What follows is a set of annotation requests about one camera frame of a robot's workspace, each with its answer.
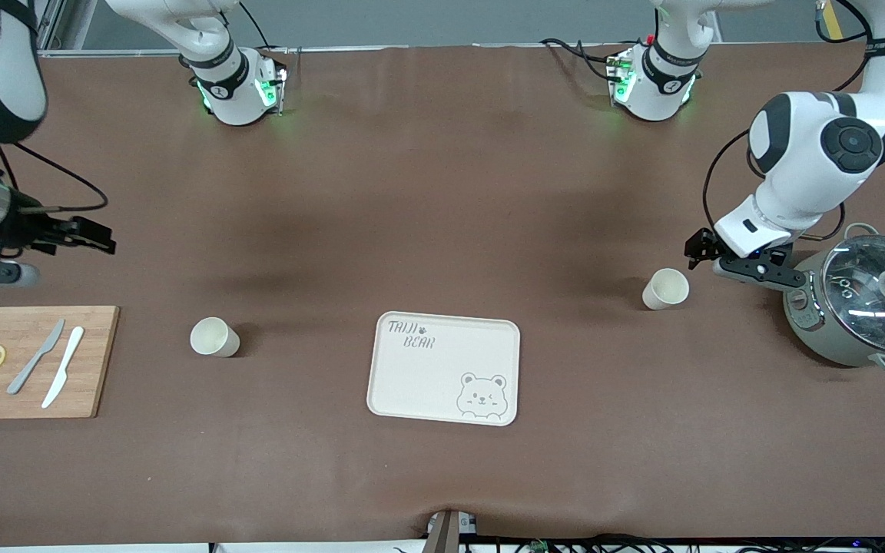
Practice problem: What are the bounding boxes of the white IKEA cup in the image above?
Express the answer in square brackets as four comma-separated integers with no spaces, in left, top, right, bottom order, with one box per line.
[190,316,241,358]
[641,268,690,311]

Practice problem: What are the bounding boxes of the cream tray with bear print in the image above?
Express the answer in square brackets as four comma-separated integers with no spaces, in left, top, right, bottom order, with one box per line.
[366,311,521,427]

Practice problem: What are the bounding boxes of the wooden cutting board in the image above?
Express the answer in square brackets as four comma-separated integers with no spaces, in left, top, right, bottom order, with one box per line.
[0,306,121,420]

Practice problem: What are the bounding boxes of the grey electric cooking pot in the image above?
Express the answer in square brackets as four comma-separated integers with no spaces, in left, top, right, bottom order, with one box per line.
[783,223,885,376]

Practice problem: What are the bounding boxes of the white plastic knife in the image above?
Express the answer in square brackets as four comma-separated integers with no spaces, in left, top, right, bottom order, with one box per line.
[41,326,85,409]

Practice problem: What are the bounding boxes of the grey plastic knife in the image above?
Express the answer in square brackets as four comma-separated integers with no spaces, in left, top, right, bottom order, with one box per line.
[7,319,66,396]

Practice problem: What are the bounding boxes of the glass pot lid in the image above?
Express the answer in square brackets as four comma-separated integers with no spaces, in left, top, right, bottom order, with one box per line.
[820,234,885,356]

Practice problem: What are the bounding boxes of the brown table mat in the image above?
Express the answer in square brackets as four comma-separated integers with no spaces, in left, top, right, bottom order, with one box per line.
[0,42,885,548]

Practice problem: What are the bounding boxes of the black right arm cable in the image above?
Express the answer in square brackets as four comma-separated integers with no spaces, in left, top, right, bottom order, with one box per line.
[0,141,110,214]

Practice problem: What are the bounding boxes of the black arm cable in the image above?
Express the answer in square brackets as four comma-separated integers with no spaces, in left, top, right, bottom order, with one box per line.
[701,129,847,243]
[0,141,110,214]

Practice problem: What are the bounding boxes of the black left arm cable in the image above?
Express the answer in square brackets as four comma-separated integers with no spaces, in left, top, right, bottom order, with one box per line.
[701,129,847,243]

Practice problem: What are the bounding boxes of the aluminium frame post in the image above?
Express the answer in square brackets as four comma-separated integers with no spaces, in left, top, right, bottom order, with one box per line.
[35,0,98,57]

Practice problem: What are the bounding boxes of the black cables by arm base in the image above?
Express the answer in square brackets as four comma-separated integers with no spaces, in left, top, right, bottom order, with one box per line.
[540,36,622,82]

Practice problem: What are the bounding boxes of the thin black cable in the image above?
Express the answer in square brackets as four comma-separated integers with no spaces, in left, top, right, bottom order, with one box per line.
[238,0,273,51]

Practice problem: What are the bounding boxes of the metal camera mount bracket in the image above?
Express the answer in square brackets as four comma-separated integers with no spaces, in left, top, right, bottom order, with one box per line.
[423,508,479,553]

